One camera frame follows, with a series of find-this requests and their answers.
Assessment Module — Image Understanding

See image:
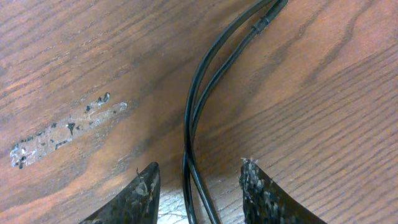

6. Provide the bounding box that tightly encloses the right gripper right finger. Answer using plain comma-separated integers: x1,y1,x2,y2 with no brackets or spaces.
239,159,325,224

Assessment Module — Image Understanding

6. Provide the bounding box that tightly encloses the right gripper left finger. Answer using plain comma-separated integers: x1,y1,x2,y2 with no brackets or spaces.
82,162,160,224

